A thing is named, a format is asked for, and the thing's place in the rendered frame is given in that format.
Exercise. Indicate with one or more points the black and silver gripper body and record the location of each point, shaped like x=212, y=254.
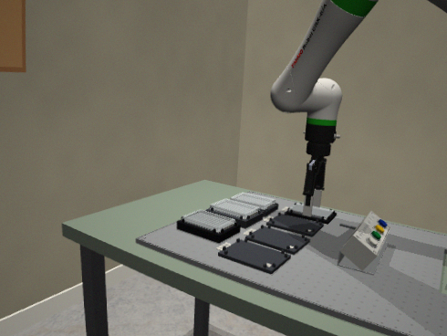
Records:
x=317, y=152

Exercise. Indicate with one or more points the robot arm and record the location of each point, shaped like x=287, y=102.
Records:
x=299, y=88

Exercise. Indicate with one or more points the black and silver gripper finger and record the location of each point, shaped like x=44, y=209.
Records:
x=310, y=183
x=319, y=188

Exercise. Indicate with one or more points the white button panel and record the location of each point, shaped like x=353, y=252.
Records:
x=366, y=248

